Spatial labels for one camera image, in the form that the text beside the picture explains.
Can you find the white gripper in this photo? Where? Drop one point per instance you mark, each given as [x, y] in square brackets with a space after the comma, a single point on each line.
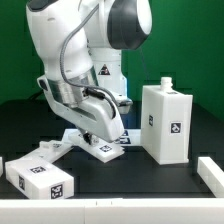
[100, 118]

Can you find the white door panel with knob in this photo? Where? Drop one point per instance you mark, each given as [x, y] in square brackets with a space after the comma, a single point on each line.
[101, 149]

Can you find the white cabinet box part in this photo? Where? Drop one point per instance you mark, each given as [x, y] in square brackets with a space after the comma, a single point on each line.
[39, 179]

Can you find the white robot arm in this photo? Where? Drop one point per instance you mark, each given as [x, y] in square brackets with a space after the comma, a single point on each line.
[67, 35]

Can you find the white marker base sheet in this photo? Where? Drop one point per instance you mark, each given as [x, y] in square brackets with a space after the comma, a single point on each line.
[131, 137]

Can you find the white left door panel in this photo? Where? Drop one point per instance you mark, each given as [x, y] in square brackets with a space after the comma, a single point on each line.
[49, 151]

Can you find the white front rail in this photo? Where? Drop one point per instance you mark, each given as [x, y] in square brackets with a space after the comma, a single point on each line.
[113, 211]

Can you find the white left rail block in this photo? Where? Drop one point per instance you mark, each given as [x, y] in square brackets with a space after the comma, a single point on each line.
[1, 166]

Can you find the white rail block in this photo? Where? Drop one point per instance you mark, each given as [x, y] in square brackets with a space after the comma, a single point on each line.
[212, 175]
[1, 166]

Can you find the white right rail block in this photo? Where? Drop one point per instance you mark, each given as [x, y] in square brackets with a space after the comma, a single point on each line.
[212, 175]

